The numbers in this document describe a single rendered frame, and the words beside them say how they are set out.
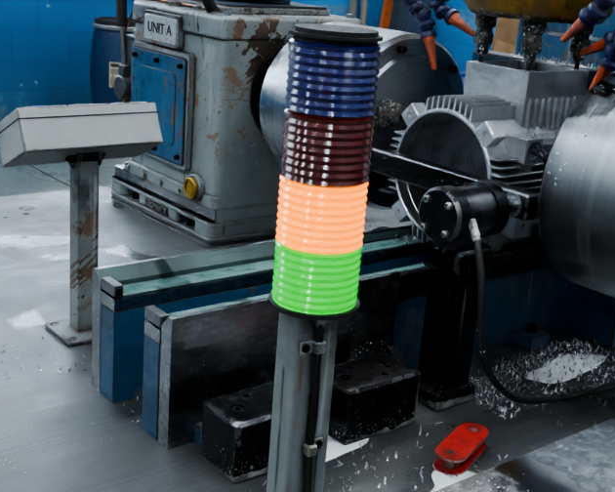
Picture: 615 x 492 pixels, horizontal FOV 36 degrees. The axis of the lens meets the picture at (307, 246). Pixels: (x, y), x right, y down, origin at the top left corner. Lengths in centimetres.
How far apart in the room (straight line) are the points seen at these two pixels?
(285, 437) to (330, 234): 16
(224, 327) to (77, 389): 21
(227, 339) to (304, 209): 33
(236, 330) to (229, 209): 62
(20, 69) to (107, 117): 567
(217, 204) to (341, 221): 90
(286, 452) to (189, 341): 23
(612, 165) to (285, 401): 46
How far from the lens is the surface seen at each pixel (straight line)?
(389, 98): 131
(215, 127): 149
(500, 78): 121
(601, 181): 100
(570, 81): 125
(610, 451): 78
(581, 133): 103
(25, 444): 95
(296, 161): 61
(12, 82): 676
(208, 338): 91
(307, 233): 62
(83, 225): 113
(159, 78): 159
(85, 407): 101
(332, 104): 60
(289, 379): 67
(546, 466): 73
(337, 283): 63
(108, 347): 100
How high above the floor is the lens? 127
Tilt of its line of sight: 17 degrees down
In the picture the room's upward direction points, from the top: 5 degrees clockwise
